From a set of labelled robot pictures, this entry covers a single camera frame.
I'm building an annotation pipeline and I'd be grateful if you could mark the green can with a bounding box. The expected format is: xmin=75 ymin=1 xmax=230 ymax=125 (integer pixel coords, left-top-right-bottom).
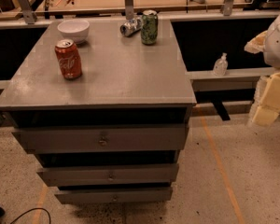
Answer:
xmin=141 ymin=9 xmax=158 ymax=45

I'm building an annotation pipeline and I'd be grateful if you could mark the grey drawer cabinet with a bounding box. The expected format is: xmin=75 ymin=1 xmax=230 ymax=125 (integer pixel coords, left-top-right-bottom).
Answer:
xmin=0 ymin=21 xmax=196 ymax=193

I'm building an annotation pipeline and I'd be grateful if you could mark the bottom grey drawer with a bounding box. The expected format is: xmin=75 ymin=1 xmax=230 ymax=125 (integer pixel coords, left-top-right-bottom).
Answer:
xmin=55 ymin=187 xmax=173 ymax=204

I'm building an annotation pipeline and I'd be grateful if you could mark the middle metal bracket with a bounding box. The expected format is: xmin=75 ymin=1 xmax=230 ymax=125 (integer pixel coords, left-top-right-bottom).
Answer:
xmin=124 ymin=0 xmax=133 ymax=20

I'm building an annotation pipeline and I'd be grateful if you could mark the red coke can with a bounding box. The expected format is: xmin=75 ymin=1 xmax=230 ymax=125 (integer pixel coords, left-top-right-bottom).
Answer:
xmin=55 ymin=39 xmax=82 ymax=79

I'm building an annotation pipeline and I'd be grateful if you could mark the grey drawer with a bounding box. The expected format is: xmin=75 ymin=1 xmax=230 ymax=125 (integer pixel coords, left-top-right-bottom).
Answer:
xmin=55 ymin=187 xmax=173 ymax=204
xmin=12 ymin=124 xmax=188 ymax=154
xmin=37 ymin=163 xmax=179 ymax=187

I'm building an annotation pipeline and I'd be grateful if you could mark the top grey drawer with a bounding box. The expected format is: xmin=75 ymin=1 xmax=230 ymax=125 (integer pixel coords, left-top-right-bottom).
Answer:
xmin=12 ymin=124 xmax=188 ymax=154

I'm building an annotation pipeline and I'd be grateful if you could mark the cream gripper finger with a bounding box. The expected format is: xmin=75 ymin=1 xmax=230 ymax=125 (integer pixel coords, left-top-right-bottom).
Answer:
xmin=248 ymin=72 xmax=280 ymax=127
xmin=244 ymin=31 xmax=267 ymax=54

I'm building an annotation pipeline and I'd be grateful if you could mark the clear sanitizer bottle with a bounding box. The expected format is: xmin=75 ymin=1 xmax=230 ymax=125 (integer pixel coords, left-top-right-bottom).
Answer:
xmin=213 ymin=53 xmax=228 ymax=76

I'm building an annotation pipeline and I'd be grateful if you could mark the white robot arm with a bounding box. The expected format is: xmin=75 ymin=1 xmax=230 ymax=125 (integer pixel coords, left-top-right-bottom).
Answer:
xmin=245 ymin=14 xmax=280 ymax=127

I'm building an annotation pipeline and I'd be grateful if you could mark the silver can lying down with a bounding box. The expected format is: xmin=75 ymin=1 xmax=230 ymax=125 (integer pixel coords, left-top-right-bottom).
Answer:
xmin=119 ymin=17 xmax=142 ymax=37

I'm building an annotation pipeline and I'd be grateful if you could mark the middle grey drawer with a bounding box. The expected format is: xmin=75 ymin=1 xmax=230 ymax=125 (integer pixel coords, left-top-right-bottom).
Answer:
xmin=37 ymin=163 xmax=179 ymax=187

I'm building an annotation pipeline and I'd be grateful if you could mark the left metal bracket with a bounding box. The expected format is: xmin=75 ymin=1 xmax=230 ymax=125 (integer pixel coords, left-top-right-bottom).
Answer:
xmin=18 ymin=0 xmax=37 ymax=24

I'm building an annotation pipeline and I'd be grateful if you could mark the white bowl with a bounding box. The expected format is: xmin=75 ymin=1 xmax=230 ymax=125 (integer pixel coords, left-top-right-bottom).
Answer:
xmin=57 ymin=20 xmax=90 ymax=44

